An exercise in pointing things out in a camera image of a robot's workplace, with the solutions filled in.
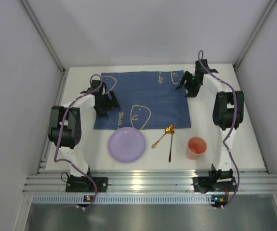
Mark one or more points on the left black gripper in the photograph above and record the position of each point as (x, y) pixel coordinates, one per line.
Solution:
(108, 103)

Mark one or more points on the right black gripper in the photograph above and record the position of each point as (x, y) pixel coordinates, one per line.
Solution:
(187, 82)

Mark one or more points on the blue cloth placemat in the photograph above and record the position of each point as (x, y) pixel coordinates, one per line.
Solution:
(148, 100)

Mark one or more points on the purple plastic plate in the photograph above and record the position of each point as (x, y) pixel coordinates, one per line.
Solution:
(126, 145)

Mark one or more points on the gold spoon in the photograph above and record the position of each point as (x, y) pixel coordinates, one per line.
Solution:
(168, 130)

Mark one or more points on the orange plastic cup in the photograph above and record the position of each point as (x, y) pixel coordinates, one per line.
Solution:
(195, 148)

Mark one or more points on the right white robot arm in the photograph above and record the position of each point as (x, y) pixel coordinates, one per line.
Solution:
(227, 115)

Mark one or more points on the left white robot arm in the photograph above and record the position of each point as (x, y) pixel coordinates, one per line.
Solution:
(65, 129)

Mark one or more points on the copper fork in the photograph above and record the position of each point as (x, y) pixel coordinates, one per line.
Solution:
(170, 146)

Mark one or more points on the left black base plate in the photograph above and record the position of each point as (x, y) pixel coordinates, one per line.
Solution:
(83, 184)

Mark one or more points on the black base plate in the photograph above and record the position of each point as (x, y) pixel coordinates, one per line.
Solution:
(83, 184)
(205, 185)

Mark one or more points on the left aluminium frame post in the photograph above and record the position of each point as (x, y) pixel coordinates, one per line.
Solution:
(32, 16)

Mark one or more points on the aluminium frame post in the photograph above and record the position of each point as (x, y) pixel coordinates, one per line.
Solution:
(32, 16)
(271, 4)

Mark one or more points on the aluminium mounting rail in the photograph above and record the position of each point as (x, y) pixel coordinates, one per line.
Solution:
(152, 182)

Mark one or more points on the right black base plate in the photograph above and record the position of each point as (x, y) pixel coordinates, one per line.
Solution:
(205, 185)

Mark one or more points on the right aluminium frame post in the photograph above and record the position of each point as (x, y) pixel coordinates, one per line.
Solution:
(271, 4)

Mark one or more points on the perforated cable duct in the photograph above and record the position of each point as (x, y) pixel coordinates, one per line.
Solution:
(127, 199)

